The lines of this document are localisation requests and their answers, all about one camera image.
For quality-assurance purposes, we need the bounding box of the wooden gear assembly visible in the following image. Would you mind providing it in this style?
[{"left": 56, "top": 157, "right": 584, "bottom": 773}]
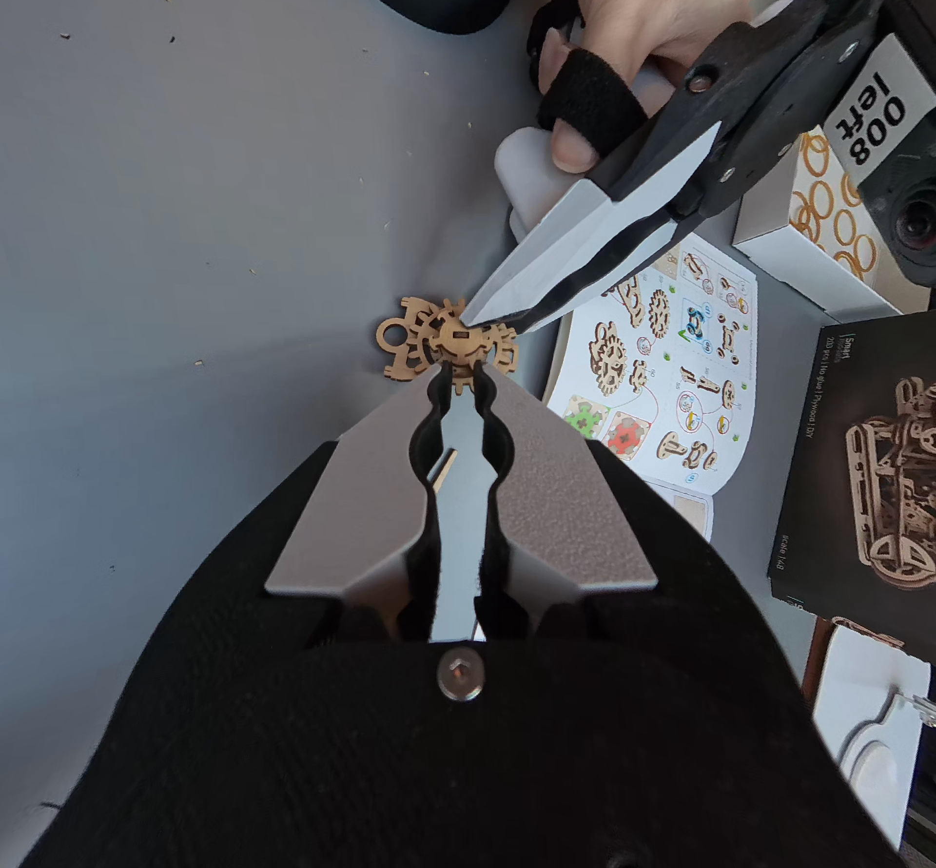
[{"left": 376, "top": 296, "right": 520, "bottom": 397}]

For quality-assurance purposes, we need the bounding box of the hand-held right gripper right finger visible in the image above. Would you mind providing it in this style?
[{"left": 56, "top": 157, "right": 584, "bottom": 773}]
[{"left": 471, "top": 360, "right": 659, "bottom": 641}]

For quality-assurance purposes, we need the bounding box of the small notched wooden disc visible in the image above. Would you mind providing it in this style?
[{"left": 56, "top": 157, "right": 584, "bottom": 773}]
[{"left": 428, "top": 318, "right": 492, "bottom": 372}]

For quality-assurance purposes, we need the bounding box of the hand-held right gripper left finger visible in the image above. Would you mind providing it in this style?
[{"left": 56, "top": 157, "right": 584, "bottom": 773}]
[{"left": 263, "top": 362, "right": 458, "bottom": 642}]

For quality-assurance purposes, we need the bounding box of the white plastic base plate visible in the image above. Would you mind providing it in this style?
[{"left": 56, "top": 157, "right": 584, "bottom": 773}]
[{"left": 810, "top": 623, "right": 936, "bottom": 850}]

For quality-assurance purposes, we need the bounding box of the assembly instruction booklet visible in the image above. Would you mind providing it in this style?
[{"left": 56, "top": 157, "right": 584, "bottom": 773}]
[{"left": 543, "top": 232, "right": 759, "bottom": 540}]

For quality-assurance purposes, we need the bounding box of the black model kit box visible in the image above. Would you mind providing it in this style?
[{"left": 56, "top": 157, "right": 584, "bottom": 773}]
[{"left": 768, "top": 309, "right": 936, "bottom": 664}]

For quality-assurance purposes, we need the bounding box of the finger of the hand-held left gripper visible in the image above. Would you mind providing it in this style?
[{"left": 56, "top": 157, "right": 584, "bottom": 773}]
[
  {"left": 459, "top": 121, "right": 723, "bottom": 329},
  {"left": 503, "top": 206, "right": 687, "bottom": 334}
]

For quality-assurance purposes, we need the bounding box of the grey desk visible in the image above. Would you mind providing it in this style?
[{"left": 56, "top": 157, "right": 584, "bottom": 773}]
[{"left": 0, "top": 0, "right": 908, "bottom": 868}]

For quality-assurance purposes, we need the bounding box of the white box with ring print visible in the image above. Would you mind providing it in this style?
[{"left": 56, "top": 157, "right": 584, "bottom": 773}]
[{"left": 731, "top": 124, "right": 908, "bottom": 321}]

